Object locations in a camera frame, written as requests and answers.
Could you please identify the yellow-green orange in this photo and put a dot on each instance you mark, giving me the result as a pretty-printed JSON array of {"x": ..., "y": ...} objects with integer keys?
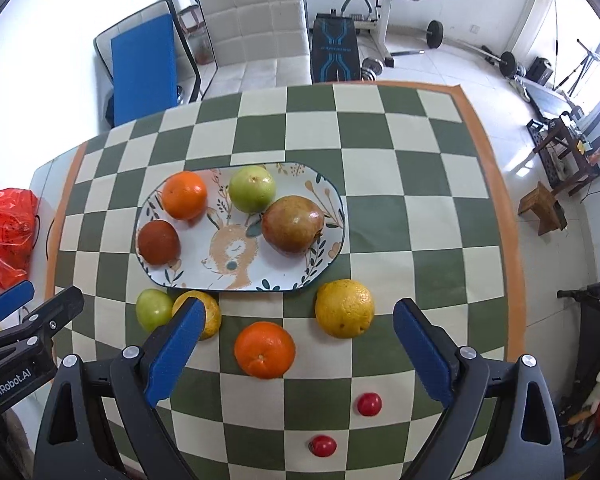
[{"x": 213, "y": 316}]

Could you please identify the red plastic bag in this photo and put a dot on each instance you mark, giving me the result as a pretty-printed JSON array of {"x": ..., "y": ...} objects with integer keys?
[{"x": 5, "y": 230}]

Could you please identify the black tripod stand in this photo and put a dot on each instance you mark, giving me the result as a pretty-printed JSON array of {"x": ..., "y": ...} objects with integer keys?
[{"x": 587, "y": 57}]

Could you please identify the pomegranate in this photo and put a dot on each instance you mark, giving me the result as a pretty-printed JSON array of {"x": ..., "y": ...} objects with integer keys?
[{"x": 293, "y": 225}]

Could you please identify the black speaker box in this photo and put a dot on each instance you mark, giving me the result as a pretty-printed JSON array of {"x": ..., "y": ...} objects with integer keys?
[{"x": 540, "y": 70}]

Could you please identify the green white checkered tablecloth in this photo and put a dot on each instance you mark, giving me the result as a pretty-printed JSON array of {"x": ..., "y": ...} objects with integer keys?
[{"x": 405, "y": 185}]

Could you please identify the treadmill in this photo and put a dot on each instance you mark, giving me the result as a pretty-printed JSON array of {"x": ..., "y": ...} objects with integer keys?
[{"x": 545, "y": 97}]

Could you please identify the dark wooden side table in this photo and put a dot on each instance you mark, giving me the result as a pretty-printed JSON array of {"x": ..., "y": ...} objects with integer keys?
[{"x": 562, "y": 152}]

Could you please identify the dark brown round fruit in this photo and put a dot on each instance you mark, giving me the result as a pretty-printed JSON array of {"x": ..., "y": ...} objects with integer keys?
[{"x": 158, "y": 241}]

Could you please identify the chair with blue board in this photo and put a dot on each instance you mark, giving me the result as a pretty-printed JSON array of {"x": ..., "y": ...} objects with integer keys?
[{"x": 105, "y": 45}]

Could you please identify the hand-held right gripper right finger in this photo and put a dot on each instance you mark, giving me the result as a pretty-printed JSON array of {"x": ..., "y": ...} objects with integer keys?
[{"x": 420, "y": 345}]

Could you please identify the large green apple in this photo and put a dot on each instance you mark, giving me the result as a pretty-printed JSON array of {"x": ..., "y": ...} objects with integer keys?
[{"x": 252, "y": 189}]

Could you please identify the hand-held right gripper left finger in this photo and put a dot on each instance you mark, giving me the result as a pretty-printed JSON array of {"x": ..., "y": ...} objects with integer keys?
[{"x": 177, "y": 345}]

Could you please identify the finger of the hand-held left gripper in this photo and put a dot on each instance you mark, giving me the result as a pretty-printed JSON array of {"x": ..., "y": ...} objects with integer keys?
[
  {"x": 55, "y": 305},
  {"x": 7, "y": 301}
]

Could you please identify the red cherry tomato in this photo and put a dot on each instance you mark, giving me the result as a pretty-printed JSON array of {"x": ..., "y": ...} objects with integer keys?
[
  {"x": 323, "y": 445},
  {"x": 369, "y": 404}
]

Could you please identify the dumbbell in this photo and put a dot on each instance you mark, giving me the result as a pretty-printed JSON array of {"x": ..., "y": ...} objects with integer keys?
[{"x": 371, "y": 69}]

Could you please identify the black blue weight bench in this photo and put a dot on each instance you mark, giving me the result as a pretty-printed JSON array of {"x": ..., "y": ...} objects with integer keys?
[{"x": 335, "y": 47}]

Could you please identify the large yellow orange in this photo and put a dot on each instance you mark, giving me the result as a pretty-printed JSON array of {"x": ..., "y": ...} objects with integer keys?
[{"x": 344, "y": 308}]

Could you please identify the bright orange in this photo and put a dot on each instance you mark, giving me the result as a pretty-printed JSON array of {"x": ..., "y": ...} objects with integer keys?
[
  {"x": 184, "y": 195},
  {"x": 265, "y": 350}
]

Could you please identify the wooden stool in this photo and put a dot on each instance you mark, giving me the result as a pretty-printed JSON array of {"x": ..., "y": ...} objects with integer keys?
[{"x": 542, "y": 205}]

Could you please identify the white barbell rack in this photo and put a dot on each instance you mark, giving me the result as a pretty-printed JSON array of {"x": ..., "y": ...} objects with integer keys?
[{"x": 386, "y": 20}]

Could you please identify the small barbell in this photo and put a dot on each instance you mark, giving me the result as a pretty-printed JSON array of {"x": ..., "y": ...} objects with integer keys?
[{"x": 507, "y": 62}]

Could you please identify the silver exercise machine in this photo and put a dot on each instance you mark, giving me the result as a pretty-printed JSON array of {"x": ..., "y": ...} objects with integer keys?
[{"x": 360, "y": 10}]

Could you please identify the black plastic crate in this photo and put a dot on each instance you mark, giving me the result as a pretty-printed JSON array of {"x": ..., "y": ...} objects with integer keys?
[{"x": 536, "y": 135}]

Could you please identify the white padded chair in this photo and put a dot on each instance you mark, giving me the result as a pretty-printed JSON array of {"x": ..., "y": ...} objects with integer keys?
[{"x": 252, "y": 25}]

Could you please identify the small green apple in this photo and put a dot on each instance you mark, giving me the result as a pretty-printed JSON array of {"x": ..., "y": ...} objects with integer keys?
[{"x": 152, "y": 308}]

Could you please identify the oval deer-pattern plate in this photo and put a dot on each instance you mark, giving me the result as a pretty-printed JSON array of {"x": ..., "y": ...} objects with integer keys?
[{"x": 275, "y": 270}]

